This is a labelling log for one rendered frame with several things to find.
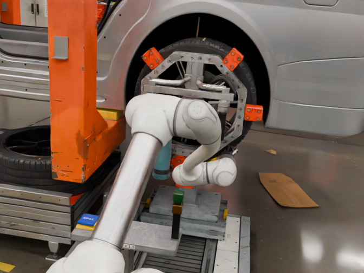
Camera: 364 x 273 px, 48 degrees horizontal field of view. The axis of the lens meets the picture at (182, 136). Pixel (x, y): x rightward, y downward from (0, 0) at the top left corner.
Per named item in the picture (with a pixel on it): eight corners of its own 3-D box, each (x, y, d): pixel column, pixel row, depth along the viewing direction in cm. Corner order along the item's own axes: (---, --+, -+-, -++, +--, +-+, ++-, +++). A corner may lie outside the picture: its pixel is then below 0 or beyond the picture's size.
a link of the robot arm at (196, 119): (226, 117, 145) (190, 111, 149) (219, 92, 129) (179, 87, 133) (217, 150, 141) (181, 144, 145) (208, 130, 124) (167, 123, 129)
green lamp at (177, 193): (183, 199, 162) (184, 190, 161) (182, 203, 158) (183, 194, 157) (174, 197, 162) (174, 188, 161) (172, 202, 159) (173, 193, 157)
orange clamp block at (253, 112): (243, 116, 213) (260, 118, 212) (243, 120, 206) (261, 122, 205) (245, 103, 211) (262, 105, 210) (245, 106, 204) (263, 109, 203)
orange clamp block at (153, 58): (165, 59, 211) (154, 46, 210) (162, 62, 204) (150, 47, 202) (155, 68, 213) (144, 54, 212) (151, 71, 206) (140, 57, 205)
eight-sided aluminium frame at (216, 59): (238, 158, 220) (251, 57, 203) (238, 163, 214) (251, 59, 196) (140, 146, 227) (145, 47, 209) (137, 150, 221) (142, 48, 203)
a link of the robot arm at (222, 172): (235, 154, 190) (207, 157, 193) (234, 167, 176) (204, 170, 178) (238, 175, 193) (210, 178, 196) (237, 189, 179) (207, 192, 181)
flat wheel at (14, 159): (105, 157, 288) (106, 125, 281) (101, 202, 227) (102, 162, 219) (7, 155, 278) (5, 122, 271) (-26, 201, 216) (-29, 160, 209)
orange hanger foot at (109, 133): (126, 138, 254) (128, 84, 243) (96, 171, 205) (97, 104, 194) (100, 135, 256) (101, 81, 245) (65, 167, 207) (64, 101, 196)
